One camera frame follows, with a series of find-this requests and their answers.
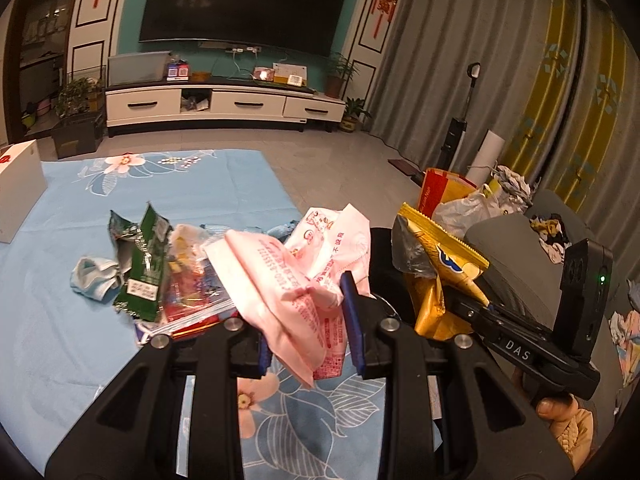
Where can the patterned cloth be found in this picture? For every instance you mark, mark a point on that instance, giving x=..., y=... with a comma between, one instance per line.
x=511, y=185

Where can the yellow snack packet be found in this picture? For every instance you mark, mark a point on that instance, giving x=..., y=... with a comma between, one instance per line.
x=430, y=305

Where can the white paper roll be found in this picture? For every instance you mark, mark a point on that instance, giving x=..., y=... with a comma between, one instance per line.
x=487, y=155

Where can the red and yellow shopping bag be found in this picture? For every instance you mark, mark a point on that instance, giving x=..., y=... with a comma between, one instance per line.
x=440, y=190

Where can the person's right hand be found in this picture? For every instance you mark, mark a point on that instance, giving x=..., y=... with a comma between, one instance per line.
x=555, y=407

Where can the black television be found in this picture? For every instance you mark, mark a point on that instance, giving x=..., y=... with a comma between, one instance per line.
x=240, y=5

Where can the grey curtain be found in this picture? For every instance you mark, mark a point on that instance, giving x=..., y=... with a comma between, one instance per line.
x=450, y=35

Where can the red snack packet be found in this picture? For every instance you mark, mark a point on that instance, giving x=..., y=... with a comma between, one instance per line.
x=187, y=305

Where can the small potted plant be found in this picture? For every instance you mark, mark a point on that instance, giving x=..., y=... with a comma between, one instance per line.
x=354, y=115

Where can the pale printed cloth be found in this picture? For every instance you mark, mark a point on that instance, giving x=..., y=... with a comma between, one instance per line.
x=625, y=340

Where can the white box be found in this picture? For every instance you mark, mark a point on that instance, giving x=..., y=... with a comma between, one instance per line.
x=20, y=195

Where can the pink flat box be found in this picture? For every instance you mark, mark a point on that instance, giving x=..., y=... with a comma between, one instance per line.
x=264, y=74

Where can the small wooden tray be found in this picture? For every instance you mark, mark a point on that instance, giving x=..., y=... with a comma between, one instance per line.
x=200, y=76

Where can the bushy plant in black planter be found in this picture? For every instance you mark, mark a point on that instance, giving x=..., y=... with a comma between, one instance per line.
x=75, y=110

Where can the green snack packet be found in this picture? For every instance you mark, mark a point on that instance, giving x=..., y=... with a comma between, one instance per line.
x=145, y=260

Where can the upright vacuum cleaner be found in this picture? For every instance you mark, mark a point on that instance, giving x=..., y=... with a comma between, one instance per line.
x=457, y=135

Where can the white television cabinet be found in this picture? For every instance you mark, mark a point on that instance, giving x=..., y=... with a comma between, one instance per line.
x=235, y=102

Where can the pink plastic bag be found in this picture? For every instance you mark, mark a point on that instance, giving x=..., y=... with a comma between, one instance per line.
x=270, y=280

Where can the black trash bin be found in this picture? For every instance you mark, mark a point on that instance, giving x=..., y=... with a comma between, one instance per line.
x=382, y=260

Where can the white envelope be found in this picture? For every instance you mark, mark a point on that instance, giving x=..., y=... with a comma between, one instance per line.
x=290, y=70

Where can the yellow patterned curtain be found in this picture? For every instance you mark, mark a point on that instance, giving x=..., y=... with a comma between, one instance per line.
x=550, y=85

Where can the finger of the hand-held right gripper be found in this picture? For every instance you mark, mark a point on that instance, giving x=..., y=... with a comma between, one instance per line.
x=467, y=307

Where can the grey sofa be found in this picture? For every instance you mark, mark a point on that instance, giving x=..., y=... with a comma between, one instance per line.
x=505, y=240

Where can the dark floor mat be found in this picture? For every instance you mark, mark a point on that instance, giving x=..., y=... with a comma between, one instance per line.
x=405, y=166

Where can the white power strip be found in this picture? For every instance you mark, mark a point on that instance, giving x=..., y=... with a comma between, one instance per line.
x=245, y=50

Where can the translucent storage box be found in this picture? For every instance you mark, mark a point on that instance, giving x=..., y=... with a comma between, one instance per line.
x=137, y=67

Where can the blue floral cloth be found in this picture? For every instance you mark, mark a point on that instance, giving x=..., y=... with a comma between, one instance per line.
x=75, y=360

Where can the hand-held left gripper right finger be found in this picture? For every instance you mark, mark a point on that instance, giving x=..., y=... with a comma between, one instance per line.
x=349, y=310

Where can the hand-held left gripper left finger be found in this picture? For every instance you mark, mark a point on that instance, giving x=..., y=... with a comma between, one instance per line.
x=265, y=360

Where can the pile of clothes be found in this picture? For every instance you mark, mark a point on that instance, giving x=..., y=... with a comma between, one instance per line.
x=550, y=235

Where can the tall potted plant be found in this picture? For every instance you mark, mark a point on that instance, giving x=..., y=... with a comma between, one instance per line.
x=340, y=72

